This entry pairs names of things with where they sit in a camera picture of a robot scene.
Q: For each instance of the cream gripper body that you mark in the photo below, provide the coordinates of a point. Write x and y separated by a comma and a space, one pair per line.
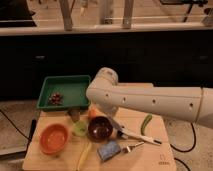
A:
108, 110

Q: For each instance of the grey-blue towel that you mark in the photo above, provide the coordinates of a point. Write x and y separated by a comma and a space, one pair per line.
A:
114, 124

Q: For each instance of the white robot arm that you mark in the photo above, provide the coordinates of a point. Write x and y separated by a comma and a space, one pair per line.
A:
192, 104

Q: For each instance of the purple bowl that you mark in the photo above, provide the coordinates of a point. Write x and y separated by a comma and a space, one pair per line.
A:
99, 129

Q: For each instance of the orange bowl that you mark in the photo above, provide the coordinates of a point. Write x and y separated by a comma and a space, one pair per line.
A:
53, 139

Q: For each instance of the orange fruit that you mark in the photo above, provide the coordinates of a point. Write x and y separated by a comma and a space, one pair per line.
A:
92, 113

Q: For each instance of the black white brush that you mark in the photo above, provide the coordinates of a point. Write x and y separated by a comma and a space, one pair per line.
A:
141, 137

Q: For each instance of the metal measuring cup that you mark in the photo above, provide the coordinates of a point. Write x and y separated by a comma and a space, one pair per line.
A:
74, 114

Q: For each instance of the green cucumber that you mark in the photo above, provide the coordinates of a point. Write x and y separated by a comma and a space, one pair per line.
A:
147, 119

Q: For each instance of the green plastic tray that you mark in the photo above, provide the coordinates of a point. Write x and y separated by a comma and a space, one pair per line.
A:
71, 88

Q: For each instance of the blue sponge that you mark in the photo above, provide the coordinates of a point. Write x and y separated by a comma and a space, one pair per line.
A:
108, 150

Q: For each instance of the yellow banana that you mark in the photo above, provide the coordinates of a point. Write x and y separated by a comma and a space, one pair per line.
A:
83, 156

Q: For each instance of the red grape bunch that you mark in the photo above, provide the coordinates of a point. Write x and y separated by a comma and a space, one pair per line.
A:
55, 99

